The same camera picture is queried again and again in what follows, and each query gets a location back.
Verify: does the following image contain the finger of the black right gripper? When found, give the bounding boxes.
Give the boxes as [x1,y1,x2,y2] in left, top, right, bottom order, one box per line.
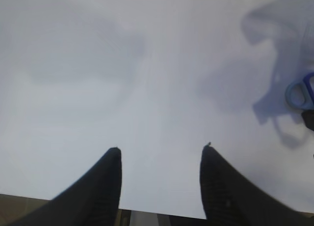
[301,110,314,131]

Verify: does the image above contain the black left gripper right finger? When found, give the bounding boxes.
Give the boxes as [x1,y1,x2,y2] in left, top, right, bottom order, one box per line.
[200,143,314,226]

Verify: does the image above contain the blue scissors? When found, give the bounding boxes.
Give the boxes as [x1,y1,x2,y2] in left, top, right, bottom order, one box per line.
[285,72,314,111]

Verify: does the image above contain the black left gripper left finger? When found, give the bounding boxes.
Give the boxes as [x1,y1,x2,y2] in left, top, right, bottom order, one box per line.
[12,147,122,226]

